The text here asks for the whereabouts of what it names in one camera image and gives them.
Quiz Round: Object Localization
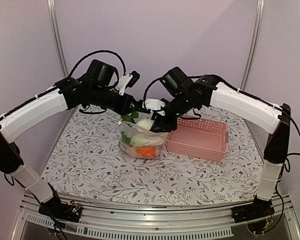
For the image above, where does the right aluminium corner post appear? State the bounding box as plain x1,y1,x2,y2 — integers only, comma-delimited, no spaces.
240,0,265,92

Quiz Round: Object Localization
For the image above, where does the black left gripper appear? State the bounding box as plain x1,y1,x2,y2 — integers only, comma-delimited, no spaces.
89,84,140,115

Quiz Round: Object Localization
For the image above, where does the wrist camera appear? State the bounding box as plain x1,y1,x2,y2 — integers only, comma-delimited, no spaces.
143,98,166,112
115,71,140,96

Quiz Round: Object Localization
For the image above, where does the white oblong vegetable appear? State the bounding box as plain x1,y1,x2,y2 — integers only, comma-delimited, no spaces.
136,118,154,131
130,133,165,147

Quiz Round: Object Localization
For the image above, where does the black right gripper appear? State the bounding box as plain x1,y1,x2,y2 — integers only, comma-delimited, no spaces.
149,91,193,133

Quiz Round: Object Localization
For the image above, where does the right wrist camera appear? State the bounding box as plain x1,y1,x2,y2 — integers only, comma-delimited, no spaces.
143,98,166,112

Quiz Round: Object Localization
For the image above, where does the white oblong vegetable front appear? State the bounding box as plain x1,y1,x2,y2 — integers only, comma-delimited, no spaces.
130,133,165,147

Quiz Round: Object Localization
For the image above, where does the aluminium front rail frame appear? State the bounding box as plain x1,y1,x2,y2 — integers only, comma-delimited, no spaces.
11,193,300,240

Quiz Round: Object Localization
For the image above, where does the aluminium corner post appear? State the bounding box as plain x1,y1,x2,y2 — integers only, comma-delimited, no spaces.
240,0,265,92
46,0,78,106

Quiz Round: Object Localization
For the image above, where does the orange crinkled fruit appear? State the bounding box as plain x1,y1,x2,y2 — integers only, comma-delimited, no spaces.
135,146,156,157

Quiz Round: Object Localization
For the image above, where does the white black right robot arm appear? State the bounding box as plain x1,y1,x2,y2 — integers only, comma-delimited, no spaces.
143,67,291,223

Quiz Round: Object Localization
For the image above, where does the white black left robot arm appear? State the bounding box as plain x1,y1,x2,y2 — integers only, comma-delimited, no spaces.
0,59,140,223

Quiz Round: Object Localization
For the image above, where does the left aluminium corner post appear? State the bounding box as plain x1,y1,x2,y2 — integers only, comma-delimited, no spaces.
46,0,78,106

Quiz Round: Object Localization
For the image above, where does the pink perforated plastic basket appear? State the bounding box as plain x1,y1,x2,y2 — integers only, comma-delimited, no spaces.
166,116,229,162

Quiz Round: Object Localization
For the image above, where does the clear zip top bag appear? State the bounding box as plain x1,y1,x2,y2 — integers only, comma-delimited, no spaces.
118,110,168,159

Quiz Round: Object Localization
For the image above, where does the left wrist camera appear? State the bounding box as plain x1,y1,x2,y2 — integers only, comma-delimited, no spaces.
115,71,140,96

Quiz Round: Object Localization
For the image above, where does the green leafy vegetable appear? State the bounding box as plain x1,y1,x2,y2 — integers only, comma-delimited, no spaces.
121,131,131,146
121,108,139,124

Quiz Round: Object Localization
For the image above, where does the floral patterned table mat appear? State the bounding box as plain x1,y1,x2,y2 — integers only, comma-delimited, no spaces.
41,107,263,205

